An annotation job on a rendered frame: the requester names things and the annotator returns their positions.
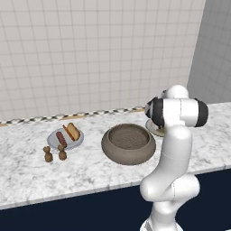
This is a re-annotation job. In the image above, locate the brown ceramic bowl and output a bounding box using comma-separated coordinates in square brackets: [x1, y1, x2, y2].
[100, 123, 157, 166]

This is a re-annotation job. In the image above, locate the hot dog bun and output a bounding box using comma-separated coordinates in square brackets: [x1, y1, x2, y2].
[62, 122, 81, 143]

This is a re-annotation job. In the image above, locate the grey plate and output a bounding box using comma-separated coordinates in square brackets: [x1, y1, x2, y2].
[46, 127, 85, 152]

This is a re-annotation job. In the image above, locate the brown sausage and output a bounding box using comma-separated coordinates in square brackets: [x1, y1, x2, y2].
[55, 131, 68, 149]

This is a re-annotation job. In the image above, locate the brown wooden shaker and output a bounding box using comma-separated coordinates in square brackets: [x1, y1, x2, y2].
[57, 144, 68, 162]
[42, 145, 54, 163]

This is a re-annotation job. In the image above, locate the dark blue counter cabinet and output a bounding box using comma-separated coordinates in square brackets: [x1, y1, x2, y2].
[0, 168, 231, 231]

